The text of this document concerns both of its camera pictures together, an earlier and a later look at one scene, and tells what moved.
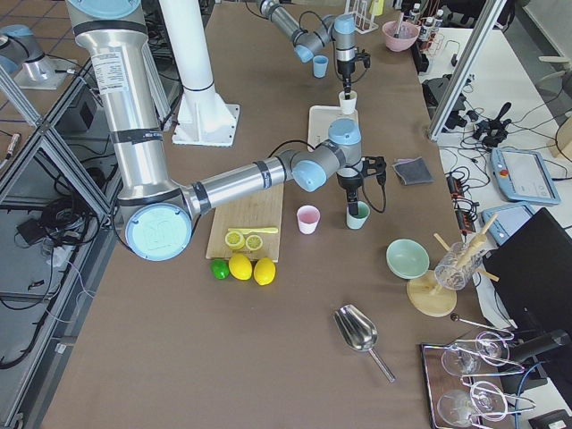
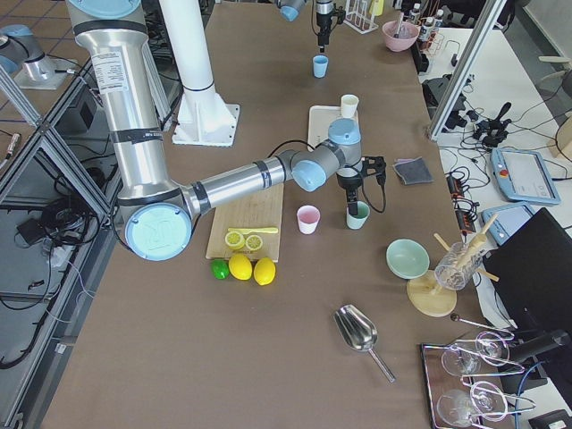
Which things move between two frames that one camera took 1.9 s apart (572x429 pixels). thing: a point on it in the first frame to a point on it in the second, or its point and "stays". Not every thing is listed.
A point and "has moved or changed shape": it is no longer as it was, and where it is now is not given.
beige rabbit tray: (320, 119) stays
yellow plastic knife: (256, 231) stays
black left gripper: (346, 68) to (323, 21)
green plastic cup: (357, 221) stays
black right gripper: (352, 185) stays
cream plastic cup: (348, 105) has moved or changed shape
